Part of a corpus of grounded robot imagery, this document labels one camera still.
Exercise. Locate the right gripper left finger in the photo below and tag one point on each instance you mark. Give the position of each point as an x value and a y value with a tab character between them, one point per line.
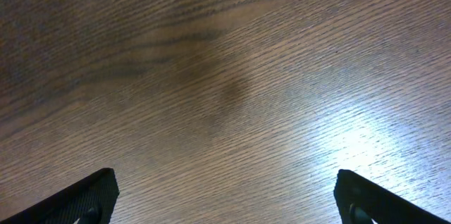
90	200

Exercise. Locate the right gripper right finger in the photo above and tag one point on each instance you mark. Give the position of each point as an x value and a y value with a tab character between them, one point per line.
362	201

